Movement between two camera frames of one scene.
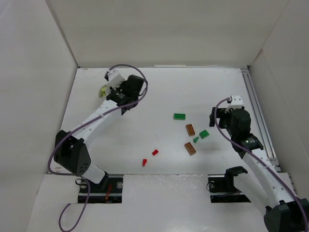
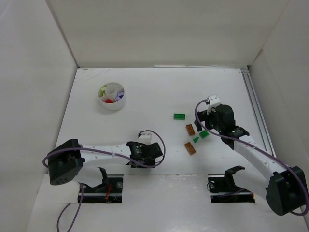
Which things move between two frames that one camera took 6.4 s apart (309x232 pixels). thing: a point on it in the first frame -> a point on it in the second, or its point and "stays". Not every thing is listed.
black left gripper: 119,97 -> 144,159
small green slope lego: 195,139 stays
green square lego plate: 203,134 stays
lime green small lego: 104,90 stays
